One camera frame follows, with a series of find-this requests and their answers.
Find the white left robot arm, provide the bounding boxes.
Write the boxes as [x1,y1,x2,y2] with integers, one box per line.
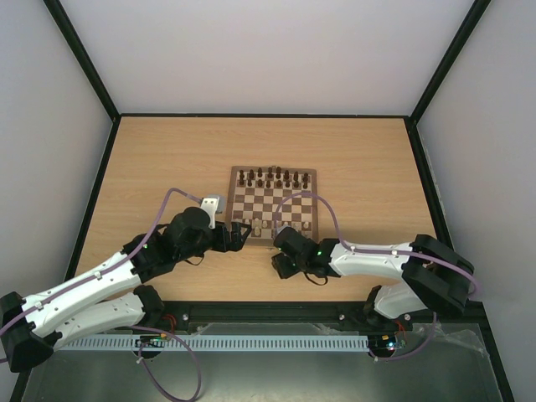
[1,207,252,373]

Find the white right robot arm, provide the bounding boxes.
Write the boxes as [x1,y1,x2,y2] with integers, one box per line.
[272,226,474,328]

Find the wooden folding chess board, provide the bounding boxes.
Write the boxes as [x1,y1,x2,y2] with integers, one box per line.
[225,166,318,247]

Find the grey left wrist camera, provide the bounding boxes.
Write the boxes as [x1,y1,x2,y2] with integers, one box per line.
[200,194,226,229]

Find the black aluminium frame rail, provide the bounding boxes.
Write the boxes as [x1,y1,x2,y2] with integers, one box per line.
[41,299,487,326]

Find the light blue cable duct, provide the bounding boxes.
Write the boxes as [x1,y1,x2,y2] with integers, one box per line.
[62,334,369,353]

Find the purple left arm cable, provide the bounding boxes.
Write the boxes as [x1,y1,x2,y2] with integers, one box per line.
[0,188,202,401]

